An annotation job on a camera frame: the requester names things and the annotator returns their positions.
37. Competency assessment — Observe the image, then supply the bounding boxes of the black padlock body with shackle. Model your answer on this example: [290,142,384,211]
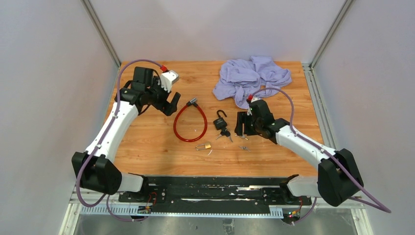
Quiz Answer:
[213,110,228,130]

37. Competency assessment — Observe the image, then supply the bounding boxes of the small brass padlock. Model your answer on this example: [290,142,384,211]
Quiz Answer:
[195,142,211,151]

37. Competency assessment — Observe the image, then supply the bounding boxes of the aluminium frame post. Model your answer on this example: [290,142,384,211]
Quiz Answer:
[80,0,121,68]
[309,0,355,70]

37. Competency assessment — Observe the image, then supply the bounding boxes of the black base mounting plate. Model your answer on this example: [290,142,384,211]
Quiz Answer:
[117,176,313,216]

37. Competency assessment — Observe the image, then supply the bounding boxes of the crumpled lavender cloth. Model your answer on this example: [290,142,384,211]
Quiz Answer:
[212,56,292,109]

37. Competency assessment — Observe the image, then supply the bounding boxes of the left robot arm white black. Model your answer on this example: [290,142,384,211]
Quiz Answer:
[71,67,181,202]

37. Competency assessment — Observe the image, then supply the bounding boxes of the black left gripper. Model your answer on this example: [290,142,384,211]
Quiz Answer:
[146,76,180,116]

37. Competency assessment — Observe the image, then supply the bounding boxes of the red cable lock black body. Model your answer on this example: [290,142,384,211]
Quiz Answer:
[173,98,208,142]

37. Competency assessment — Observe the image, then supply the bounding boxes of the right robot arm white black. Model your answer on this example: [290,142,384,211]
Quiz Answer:
[234,100,364,207]

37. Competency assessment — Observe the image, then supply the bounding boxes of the aluminium frame post left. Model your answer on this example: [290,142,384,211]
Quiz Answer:
[80,0,121,68]

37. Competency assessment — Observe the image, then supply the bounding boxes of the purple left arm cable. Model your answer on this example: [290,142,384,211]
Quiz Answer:
[75,59,166,223]

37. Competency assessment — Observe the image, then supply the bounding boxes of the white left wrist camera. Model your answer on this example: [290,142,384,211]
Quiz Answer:
[160,70,179,93]

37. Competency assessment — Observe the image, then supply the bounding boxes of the slotted white cable duct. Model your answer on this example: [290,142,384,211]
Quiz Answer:
[79,203,284,218]

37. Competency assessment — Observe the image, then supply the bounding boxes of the aluminium frame post right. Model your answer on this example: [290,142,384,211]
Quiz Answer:
[309,0,355,70]

